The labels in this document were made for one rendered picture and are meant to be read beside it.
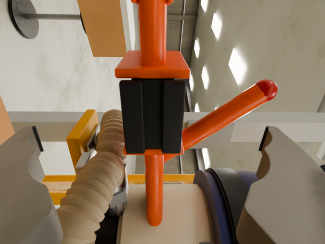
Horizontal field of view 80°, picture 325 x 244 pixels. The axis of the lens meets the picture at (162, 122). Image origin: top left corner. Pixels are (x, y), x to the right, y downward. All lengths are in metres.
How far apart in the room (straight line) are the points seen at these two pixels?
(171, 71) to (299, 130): 1.53
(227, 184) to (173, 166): 11.72
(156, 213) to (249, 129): 1.25
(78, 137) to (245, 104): 0.23
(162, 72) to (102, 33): 1.90
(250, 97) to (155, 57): 0.11
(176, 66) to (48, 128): 1.38
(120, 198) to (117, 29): 1.81
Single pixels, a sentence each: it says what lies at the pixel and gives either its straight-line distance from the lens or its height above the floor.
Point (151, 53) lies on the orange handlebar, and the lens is 0.16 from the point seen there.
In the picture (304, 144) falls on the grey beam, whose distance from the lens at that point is 3.05.
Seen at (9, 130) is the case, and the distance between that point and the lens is 0.54.
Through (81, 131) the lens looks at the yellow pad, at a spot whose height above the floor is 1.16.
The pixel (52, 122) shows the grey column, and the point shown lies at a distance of 1.47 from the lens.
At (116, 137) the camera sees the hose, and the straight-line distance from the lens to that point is 0.26.
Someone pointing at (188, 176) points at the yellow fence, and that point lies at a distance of 1.70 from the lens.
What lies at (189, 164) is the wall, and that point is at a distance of 12.22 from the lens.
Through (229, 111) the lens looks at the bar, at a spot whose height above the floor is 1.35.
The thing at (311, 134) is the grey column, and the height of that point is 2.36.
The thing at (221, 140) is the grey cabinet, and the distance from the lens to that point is 1.38.
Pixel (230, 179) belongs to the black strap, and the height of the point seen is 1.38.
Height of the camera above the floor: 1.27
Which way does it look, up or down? 2 degrees up
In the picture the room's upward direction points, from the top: 90 degrees clockwise
